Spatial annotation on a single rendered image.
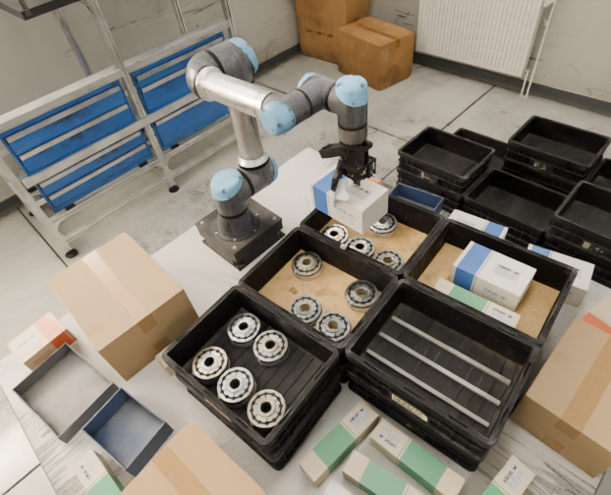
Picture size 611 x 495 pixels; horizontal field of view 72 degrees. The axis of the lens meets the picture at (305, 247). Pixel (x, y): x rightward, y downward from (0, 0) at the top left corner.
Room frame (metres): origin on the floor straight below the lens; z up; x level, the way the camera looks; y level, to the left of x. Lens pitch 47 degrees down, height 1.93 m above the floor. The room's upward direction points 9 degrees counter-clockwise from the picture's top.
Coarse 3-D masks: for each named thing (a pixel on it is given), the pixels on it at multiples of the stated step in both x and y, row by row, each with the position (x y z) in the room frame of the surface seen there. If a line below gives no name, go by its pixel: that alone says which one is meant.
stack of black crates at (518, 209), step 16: (496, 176) 1.66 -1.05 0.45; (512, 176) 1.60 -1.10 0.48; (480, 192) 1.61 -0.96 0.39; (496, 192) 1.60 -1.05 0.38; (512, 192) 1.58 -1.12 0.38; (528, 192) 1.52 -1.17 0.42; (544, 192) 1.46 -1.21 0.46; (560, 192) 1.42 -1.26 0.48; (464, 208) 1.50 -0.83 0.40; (480, 208) 1.43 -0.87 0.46; (496, 208) 1.49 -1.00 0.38; (512, 208) 1.47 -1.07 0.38; (528, 208) 1.45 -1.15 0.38; (544, 208) 1.43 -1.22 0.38; (512, 224) 1.31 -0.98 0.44; (528, 224) 1.26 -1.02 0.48; (544, 224) 1.33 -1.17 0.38; (512, 240) 1.28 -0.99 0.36; (528, 240) 1.24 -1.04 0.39
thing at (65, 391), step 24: (48, 360) 0.77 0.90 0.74; (72, 360) 0.78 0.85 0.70; (24, 384) 0.70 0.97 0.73; (48, 384) 0.70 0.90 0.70; (72, 384) 0.69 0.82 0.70; (96, 384) 0.68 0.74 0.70; (48, 408) 0.62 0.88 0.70; (72, 408) 0.61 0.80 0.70; (96, 408) 0.59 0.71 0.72; (72, 432) 0.52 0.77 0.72
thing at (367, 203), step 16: (320, 176) 1.01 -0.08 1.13; (320, 192) 0.95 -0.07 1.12; (352, 192) 0.91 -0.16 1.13; (368, 192) 0.90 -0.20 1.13; (384, 192) 0.89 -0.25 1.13; (320, 208) 0.96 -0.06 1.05; (336, 208) 0.90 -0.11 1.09; (352, 208) 0.86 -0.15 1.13; (368, 208) 0.85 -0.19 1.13; (384, 208) 0.89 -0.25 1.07; (352, 224) 0.86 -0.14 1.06; (368, 224) 0.85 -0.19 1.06
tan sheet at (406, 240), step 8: (328, 224) 1.11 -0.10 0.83; (344, 224) 1.10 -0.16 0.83; (400, 224) 1.05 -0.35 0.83; (352, 232) 1.05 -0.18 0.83; (368, 232) 1.04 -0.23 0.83; (400, 232) 1.01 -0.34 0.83; (408, 232) 1.01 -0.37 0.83; (416, 232) 1.00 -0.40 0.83; (376, 240) 0.99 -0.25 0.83; (384, 240) 0.99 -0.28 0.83; (392, 240) 0.98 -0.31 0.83; (400, 240) 0.98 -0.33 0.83; (408, 240) 0.97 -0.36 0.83; (416, 240) 0.97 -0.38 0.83; (376, 248) 0.95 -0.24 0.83; (384, 248) 0.95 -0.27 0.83; (392, 248) 0.94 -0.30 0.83; (400, 248) 0.94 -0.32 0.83; (408, 248) 0.93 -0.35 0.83; (416, 248) 0.93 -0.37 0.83; (408, 256) 0.90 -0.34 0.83
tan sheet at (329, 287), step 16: (288, 272) 0.91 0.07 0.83; (336, 272) 0.88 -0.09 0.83; (272, 288) 0.86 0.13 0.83; (288, 288) 0.84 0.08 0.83; (304, 288) 0.83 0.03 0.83; (320, 288) 0.82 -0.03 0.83; (336, 288) 0.81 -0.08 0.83; (288, 304) 0.78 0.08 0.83; (336, 304) 0.75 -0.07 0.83; (352, 320) 0.68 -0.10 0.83
